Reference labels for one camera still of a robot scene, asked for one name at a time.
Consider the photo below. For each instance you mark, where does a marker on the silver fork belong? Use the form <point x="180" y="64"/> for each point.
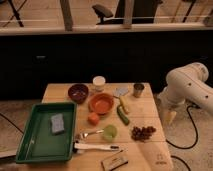
<point x="83" y="135"/>

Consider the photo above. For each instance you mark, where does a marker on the green plastic tray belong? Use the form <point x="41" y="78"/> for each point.
<point x="39" y="143"/>

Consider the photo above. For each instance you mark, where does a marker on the black office chair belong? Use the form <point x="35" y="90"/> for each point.
<point x="144" y="12"/>

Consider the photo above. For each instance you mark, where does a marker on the small wooden box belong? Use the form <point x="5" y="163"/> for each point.
<point x="113" y="162"/>

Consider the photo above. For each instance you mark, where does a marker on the yellow corn cob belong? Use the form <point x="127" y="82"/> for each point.
<point x="124" y="104"/>

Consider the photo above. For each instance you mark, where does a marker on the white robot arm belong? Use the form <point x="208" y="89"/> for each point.
<point x="185" y="83"/>

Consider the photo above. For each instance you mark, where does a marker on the blue grey sponge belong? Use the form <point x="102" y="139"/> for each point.
<point x="57" y="124"/>

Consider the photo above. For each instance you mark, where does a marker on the wooden table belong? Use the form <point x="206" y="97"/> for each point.
<point x="152" y="155"/>

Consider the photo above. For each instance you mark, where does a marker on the white handled knife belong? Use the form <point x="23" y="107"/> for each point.
<point x="84" y="146"/>

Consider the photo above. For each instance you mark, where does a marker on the dark red grape bunch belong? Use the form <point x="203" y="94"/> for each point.
<point x="143" y="133"/>

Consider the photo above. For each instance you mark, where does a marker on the dark maroon bowl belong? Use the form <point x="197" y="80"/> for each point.
<point x="78" y="93"/>

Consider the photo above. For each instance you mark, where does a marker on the orange red bowl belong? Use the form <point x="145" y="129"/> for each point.
<point x="101" y="103"/>

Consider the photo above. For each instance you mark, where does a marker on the green cucumber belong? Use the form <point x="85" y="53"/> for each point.
<point x="122" y="116"/>

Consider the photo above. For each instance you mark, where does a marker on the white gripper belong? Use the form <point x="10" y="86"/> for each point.
<point x="169" y="101"/>

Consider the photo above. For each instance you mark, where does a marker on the metal cup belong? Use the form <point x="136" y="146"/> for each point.
<point x="138" y="89"/>

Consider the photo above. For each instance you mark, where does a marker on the light green measuring cup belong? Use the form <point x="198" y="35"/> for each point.
<point x="109" y="133"/>

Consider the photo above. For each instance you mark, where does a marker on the white cup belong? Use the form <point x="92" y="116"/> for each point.
<point x="99" y="82"/>

